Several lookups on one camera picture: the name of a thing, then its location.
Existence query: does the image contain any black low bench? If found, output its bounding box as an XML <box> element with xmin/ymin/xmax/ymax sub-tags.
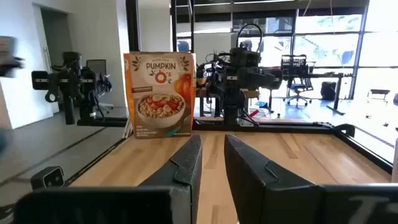
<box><xmin>366</xmin><ymin>88</ymin><xmax>391</xmax><ymax>103</ymax></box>

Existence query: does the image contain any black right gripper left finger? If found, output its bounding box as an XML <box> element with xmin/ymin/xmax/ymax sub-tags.
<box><xmin>14</xmin><ymin>134</ymin><xmax>203</xmax><ymax>224</ymax></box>

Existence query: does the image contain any black metal table frame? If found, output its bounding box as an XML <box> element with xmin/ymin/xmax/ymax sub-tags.
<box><xmin>65</xmin><ymin>119</ymin><xmax>393</xmax><ymax>186</ymax></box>

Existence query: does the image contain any person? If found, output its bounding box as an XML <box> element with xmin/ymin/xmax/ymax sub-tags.
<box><xmin>0</xmin><ymin>35</ymin><xmax>25</xmax><ymax>78</ymax></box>

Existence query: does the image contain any black background desk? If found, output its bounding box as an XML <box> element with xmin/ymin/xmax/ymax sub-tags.
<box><xmin>307</xmin><ymin>72</ymin><xmax>354</xmax><ymax>116</ymax></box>

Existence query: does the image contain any blue office chair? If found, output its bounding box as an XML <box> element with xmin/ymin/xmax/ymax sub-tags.
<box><xmin>285</xmin><ymin>81</ymin><xmax>313</xmax><ymax>107</ymax></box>

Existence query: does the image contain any orange pumpkin cereal box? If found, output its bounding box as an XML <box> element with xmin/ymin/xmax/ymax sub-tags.
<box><xmin>123</xmin><ymin>51</ymin><xmax>197</xmax><ymax>140</ymax></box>

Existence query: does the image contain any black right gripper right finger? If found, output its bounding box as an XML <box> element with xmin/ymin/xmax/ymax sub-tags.
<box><xmin>224</xmin><ymin>134</ymin><xmax>398</xmax><ymax>224</ymax></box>

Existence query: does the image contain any black bag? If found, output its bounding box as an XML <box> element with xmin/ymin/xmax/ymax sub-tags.
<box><xmin>320</xmin><ymin>81</ymin><xmax>338</xmax><ymax>101</ymax></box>

